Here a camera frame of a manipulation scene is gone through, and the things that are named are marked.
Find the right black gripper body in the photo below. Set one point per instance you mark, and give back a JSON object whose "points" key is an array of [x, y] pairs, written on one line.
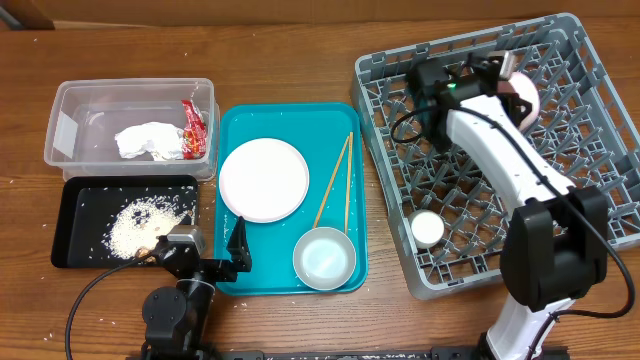
{"points": [[507, 98]]}

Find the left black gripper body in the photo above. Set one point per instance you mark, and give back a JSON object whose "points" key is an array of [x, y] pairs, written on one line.
{"points": [[218, 271]]}

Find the small pink bowl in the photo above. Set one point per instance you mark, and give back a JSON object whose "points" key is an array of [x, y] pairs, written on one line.
{"points": [[523, 86]]}

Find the large white plate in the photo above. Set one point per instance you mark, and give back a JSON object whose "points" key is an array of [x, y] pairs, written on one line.
{"points": [[264, 180]]}

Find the grey metal bowl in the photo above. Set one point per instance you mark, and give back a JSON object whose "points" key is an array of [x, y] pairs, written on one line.
{"points": [[324, 258]]}

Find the red snack wrapper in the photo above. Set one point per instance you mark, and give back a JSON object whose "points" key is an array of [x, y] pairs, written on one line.
{"points": [[194, 133]]}

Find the white napkin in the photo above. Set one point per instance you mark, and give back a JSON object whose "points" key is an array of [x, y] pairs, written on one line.
{"points": [[162, 141]]}

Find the white paper cup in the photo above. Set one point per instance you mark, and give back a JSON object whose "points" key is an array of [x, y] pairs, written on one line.
{"points": [[427, 228]]}

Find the wooden chopstick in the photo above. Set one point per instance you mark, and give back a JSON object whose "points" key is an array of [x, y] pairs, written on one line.
{"points": [[330, 183], [348, 183]]}

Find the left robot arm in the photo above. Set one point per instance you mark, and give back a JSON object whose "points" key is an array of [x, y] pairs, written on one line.
{"points": [[175, 317]]}

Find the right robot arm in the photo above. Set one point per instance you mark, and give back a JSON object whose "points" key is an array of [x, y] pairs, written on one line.
{"points": [[553, 251]]}

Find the grey dishwasher rack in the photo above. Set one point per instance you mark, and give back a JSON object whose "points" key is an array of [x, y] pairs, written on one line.
{"points": [[583, 131]]}

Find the brown food scrap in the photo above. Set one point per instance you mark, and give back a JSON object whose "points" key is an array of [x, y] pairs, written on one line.
{"points": [[143, 253]]}

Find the spilled white rice pile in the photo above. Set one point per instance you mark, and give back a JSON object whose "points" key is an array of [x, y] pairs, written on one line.
{"points": [[141, 221]]}

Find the clear plastic bin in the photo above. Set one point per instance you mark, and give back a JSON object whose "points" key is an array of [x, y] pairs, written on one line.
{"points": [[87, 115]]}

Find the teal serving tray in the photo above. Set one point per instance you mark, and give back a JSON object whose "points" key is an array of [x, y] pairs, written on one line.
{"points": [[318, 131]]}

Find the black plastic tray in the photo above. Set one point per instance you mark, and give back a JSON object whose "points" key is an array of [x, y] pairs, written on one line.
{"points": [[87, 206]]}

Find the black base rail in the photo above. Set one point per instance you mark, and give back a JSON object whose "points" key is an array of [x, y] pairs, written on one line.
{"points": [[435, 353]]}

